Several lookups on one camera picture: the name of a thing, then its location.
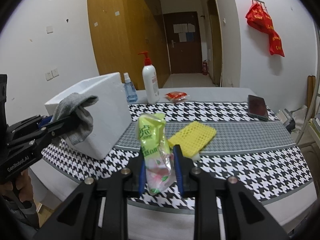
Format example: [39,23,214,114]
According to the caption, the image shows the black smartphone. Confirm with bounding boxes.
[247,95,268,121]

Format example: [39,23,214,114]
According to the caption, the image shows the green tissue pack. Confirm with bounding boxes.
[136,113,176,196]

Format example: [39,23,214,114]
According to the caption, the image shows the dark brown entrance door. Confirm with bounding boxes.
[163,11,202,74]

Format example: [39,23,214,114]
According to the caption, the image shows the white foam box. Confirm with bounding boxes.
[44,72,131,160]

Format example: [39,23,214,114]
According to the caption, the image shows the person's left hand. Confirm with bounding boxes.
[0,170,34,203]

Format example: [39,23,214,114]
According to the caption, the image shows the red snack packet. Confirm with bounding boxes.
[165,91,189,102]

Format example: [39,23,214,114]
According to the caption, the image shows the side wooden door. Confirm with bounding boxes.
[207,0,223,87]

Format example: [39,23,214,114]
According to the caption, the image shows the red fire extinguisher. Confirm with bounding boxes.
[202,60,208,75]

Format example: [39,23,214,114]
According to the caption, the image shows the white wall switches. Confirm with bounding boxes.
[45,68,59,81]

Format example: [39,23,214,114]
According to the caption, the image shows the wooden wardrobe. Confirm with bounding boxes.
[87,0,170,90]

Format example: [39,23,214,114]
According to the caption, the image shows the red hanging bags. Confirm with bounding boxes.
[245,2,285,57]

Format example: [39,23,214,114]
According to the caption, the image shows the small clear spray bottle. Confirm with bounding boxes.
[124,73,138,103]

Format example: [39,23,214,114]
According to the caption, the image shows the wooden boards against wall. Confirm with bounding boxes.
[306,75,316,110]

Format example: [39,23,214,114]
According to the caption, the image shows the houndstooth table cloth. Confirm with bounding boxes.
[42,102,315,204]

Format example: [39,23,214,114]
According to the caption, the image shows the grey towel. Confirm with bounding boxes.
[50,93,99,145]

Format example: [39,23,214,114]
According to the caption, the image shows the wall hook rack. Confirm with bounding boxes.
[251,0,268,12]

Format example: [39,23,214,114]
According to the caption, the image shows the metal bunk bed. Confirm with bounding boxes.
[295,80,320,151]

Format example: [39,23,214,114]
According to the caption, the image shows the white red pump lotion bottle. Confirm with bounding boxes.
[139,51,159,105]

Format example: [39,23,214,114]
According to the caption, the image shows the yellow sponge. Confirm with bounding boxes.
[168,121,217,161]

